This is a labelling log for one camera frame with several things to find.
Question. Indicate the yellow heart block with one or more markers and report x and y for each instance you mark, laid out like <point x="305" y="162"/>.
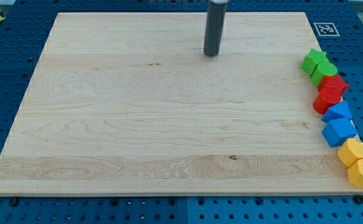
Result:
<point x="350" y="151"/>

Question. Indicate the green star block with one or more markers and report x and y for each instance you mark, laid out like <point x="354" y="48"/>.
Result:
<point x="312" y="59"/>

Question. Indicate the black white fiducial marker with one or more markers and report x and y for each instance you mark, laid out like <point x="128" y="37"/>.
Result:
<point x="326" y="29"/>

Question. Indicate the green cylinder block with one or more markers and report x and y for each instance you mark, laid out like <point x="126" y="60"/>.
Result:
<point x="323" y="69"/>

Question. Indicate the wooden board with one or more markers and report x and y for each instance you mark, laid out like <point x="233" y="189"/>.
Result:
<point x="127" y="104"/>

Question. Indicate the blue triangle block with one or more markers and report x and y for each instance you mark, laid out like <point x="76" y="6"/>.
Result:
<point x="337" y="111"/>

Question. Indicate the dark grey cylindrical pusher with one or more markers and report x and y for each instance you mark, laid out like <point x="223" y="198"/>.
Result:
<point x="214" y="26"/>

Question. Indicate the red hexagon block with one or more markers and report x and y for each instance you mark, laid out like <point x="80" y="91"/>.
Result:
<point x="334" y="82"/>

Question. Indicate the blue cube block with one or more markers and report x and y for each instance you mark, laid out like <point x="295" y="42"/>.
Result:
<point x="337" y="131"/>

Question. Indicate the red cylinder block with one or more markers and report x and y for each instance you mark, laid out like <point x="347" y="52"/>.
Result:
<point x="326" y="98"/>

